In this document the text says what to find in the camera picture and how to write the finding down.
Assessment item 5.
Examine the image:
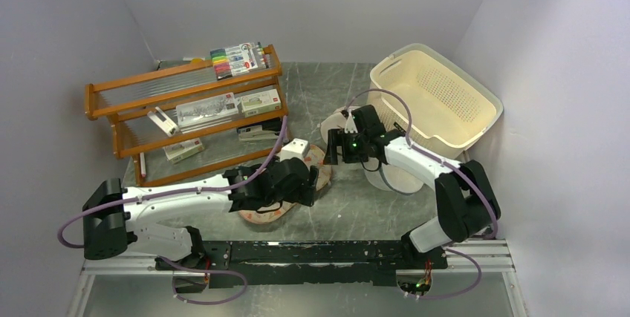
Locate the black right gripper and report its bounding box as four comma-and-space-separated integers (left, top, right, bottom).
323, 128, 368, 165

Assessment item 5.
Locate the floral mesh laundry bag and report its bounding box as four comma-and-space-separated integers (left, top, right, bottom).
238, 144, 333, 225

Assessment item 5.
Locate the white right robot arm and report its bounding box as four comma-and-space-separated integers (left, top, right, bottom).
324, 105, 501, 268

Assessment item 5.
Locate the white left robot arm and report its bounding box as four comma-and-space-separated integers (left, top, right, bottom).
82, 158, 319, 269

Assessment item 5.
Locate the white mesh bag beige zipper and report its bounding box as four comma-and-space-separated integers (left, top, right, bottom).
319, 106, 359, 145

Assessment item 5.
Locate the white mesh bag grey zipper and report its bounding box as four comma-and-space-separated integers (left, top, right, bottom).
363, 157, 424, 195

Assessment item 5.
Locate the cream plastic laundry basket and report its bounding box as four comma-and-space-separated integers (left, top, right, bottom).
367, 43, 504, 159

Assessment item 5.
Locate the black white stapler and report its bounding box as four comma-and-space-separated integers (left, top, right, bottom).
237, 124, 281, 142

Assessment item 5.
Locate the green white staples box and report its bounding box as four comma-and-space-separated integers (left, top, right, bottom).
240, 88, 282, 117

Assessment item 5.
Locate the small green staples box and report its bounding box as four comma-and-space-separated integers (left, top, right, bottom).
163, 139, 204, 163

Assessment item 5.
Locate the grey printed flat box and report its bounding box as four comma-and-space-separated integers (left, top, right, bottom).
176, 92, 239, 131

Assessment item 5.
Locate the orange wooden shelf rack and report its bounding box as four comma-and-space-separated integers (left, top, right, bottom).
84, 43, 288, 187

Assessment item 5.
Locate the colour marker pen pack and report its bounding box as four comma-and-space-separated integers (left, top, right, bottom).
210, 42, 270, 80

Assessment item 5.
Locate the white clip tool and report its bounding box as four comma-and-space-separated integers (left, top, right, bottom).
146, 107, 179, 137

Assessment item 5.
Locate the white red pen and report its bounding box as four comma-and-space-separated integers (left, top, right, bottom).
138, 152, 146, 178

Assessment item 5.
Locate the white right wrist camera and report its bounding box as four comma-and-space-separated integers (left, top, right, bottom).
342, 109, 358, 134

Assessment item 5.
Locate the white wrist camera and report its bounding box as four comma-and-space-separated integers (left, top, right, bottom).
278, 138, 310, 161
342, 109, 358, 134

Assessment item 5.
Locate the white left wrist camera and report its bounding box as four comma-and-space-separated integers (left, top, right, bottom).
278, 138, 310, 161

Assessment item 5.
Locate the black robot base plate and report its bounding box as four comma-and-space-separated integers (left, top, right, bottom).
177, 240, 447, 289

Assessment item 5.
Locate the aluminium frame rail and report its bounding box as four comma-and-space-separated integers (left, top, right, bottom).
68, 239, 527, 316

